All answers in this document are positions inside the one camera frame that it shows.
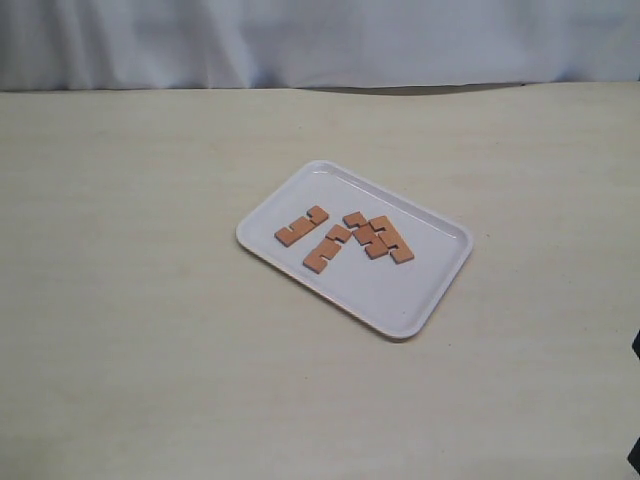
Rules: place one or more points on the wooden lattice puzzle pieces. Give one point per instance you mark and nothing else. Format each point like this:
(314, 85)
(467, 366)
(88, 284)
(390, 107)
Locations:
(363, 232)
(327, 249)
(289, 235)

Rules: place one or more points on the brown wooden block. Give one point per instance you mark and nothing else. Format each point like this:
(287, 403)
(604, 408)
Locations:
(395, 243)

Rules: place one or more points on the white rectangular plastic tray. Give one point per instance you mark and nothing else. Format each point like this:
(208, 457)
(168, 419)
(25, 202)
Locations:
(396, 300)

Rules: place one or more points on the white backdrop curtain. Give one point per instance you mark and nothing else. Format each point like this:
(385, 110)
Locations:
(49, 45)

